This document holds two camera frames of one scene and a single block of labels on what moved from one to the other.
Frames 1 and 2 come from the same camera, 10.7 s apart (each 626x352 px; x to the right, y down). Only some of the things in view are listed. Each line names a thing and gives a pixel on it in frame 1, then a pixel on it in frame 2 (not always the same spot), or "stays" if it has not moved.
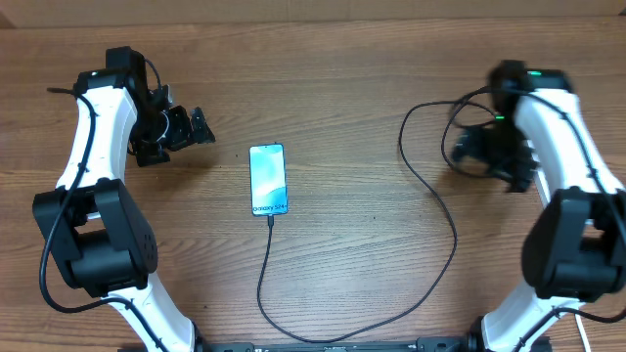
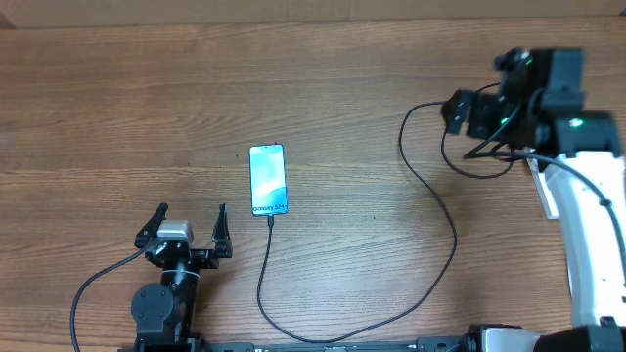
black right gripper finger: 469,143 -> 456,110
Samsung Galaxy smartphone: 268,180 stays
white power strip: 540,179 stays
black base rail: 455,344 stays
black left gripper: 183,135 -> 208,258
